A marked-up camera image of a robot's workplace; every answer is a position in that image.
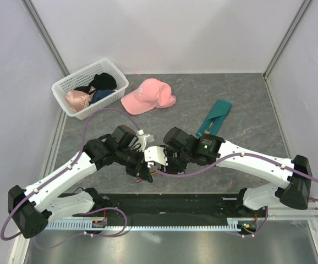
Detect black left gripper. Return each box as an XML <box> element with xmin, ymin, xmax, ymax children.
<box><xmin>115</xmin><ymin>147</ymin><xmax>152</xmax><ymax>183</ymax></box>

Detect light blue cable duct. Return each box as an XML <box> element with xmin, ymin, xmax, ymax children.
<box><xmin>46</xmin><ymin>217</ymin><xmax>241</xmax><ymax>232</ymax></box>

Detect teal satin napkin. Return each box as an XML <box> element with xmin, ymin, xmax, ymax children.
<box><xmin>196</xmin><ymin>100</ymin><xmax>232</xmax><ymax>138</ymax></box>

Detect navy cloth in basket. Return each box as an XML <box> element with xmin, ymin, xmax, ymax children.
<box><xmin>90</xmin><ymin>90</ymin><xmax>115</xmax><ymax>104</ymax></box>

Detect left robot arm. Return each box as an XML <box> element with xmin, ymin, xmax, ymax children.
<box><xmin>8</xmin><ymin>125</ymin><xmax>154</xmax><ymax>239</ymax></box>

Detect black mounting base plate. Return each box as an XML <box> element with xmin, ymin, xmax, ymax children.
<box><xmin>72</xmin><ymin>192</ymin><xmax>268</xmax><ymax>221</ymax></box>

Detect pink cloth in basket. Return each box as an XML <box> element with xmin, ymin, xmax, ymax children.
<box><xmin>65</xmin><ymin>90</ymin><xmax>93</xmax><ymax>113</ymax></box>

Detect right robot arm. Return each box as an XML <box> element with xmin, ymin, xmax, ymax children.
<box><xmin>163</xmin><ymin>127</ymin><xmax>311</xmax><ymax>217</ymax></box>

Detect white plastic basket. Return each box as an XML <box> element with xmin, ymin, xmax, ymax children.
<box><xmin>51</xmin><ymin>58</ymin><xmax>129</xmax><ymax>121</ymax></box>

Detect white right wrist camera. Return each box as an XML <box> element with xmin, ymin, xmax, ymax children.
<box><xmin>144</xmin><ymin>146</ymin><xmax>168</xmax><ymax>168</ymax></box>

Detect pink baseball cap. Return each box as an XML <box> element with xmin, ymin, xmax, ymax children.
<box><xmin>120</xmin><ymin>78</ymin><xmax>177</xmax><ymax>115</ymax></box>

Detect aluminium frame rail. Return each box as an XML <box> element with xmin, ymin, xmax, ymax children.
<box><xmin>268</xmin><ymin>201</ymin><xmax>318</xmax><ymax>221</ymax></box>

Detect black cloth in basket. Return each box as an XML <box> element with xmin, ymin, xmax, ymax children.
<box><xmin>89</xmin><ymin>73</ymin><xmax>117</xmax><ymax>90</ymax></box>

